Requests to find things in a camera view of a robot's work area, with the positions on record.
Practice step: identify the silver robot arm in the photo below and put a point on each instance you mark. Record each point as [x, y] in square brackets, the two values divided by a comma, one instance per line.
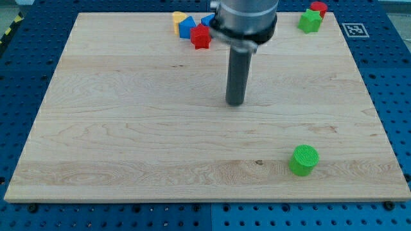
[243, 24]

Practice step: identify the wooden board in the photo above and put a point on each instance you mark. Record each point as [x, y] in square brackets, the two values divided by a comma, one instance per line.
[134, 114]

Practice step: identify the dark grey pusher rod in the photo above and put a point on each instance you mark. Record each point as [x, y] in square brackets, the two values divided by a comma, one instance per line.
[237, 76]

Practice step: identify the red star block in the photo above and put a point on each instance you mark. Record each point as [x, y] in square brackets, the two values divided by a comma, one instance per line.
[200, 37]

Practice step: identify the blue triangle block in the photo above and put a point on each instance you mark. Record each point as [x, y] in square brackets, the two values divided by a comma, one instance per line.
[185, 27]

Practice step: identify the blue cube block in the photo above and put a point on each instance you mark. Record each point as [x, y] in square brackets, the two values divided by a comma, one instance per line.
[207, 19]

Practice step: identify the yellow pentagon block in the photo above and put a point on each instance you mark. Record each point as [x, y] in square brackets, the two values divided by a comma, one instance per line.
[177, 18]

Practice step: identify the green cylinder block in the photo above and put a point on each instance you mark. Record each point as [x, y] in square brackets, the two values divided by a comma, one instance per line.
[303, 160]

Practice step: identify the green star block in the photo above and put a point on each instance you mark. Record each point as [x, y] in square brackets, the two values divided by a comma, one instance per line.
[310, 21]

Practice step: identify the red cylinder block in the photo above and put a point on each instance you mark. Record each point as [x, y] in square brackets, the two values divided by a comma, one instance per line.
[319, 6]

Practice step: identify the white fiducial marker tag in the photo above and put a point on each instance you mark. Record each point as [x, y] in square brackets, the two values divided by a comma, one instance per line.
[355, 30]

